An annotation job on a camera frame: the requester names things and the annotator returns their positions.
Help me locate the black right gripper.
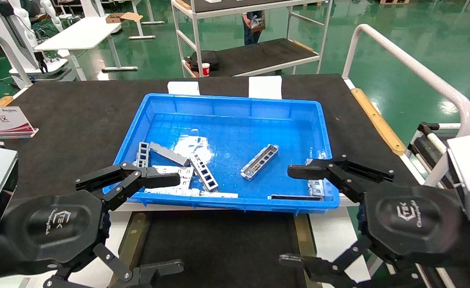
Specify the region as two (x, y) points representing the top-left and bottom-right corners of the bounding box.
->
(279, 155), (466, 288)

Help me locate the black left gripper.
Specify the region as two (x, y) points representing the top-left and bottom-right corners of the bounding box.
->
(1, 162), (185, 288)

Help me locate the grey slotted metal bracket part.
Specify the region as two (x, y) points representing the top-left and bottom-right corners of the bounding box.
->
(240, 144), (280, 182)

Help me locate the grey ladder-shaped metal part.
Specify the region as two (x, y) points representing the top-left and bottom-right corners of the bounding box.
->
(136, 142), (151, 168)

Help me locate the plain grey metal bar part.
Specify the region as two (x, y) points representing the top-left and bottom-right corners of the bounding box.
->
(149, 142), (190, 167)

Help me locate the metal part with dark slots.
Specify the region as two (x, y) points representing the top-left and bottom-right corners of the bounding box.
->
(189, 154), (220, 193)

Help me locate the black container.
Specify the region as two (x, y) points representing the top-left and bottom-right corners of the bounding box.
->
(108, 211), (324, 288)

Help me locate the thin white metal strip part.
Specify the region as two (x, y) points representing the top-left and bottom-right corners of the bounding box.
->
(199, 191), (239, 199)

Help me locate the clear plastic bag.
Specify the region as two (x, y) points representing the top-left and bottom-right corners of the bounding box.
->
(174, 128), (214, 161)

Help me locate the long wooden edge strip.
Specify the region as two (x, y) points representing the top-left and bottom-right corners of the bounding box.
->
(350, 88), (407, 156)

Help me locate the blue plastic tray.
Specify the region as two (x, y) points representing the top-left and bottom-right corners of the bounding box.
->
(103, 93), (341, 214)

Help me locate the small white label card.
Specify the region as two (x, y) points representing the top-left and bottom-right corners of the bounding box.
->
(167, 81), (200, 96)

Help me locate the large white label card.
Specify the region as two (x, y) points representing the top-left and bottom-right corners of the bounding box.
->
(248, 76), (283, 100)

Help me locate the red white sign stand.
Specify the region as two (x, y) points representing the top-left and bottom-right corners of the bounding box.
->
(0, 106), (40, 140)

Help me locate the tall white tube railing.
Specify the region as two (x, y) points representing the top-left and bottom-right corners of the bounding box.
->
(342, 24), (470, 138)

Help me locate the black bag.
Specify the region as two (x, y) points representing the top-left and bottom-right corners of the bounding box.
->
(188, 50), (220, 73)

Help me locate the white desk table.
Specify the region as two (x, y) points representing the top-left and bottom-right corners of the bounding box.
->
(34, 16), (140, 81)

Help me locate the person in blue jeans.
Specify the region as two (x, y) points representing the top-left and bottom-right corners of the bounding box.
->
(241, 10), (266, 46)

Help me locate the open cardboard box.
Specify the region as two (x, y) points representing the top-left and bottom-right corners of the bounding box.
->
(105, 12), (144, 24)

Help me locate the white robot with base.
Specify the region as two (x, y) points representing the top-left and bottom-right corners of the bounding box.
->
(0, 0), (72, 82)

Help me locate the white ribbed metal bracket part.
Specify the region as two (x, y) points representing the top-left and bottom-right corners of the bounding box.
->
(306, 158), (326, 197)

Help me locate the black cart clamp frame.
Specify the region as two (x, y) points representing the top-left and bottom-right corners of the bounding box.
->
(408, 122), (452, 185)

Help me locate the white cart handle tube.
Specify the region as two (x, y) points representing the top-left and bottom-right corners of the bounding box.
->
(425, 122), (470, 188)

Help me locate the white frame shelf cart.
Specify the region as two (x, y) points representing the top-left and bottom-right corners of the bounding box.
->
(170, 0), (335, 78)

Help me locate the white table leg frame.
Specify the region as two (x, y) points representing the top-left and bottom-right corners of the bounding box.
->
(128, 0), (166, 41)

